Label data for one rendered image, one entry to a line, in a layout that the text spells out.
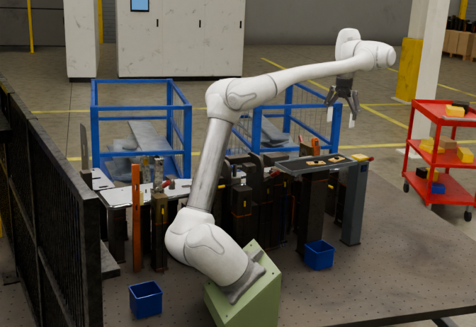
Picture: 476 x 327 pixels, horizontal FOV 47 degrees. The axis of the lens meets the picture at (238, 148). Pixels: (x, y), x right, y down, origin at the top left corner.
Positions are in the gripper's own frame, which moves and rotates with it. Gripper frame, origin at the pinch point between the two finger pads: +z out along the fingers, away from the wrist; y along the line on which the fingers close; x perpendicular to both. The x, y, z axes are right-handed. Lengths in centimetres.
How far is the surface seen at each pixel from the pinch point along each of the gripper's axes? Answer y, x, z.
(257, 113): 166, -114, 47
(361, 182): -6.7, -12.4, 30.8
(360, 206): -6.9, -13.2, 43.5
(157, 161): 35, 77, 13
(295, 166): 5.0, 23.8, 18.3
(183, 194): 39, 60, 34
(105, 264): 1, 121, 31
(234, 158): 23, 43, 15
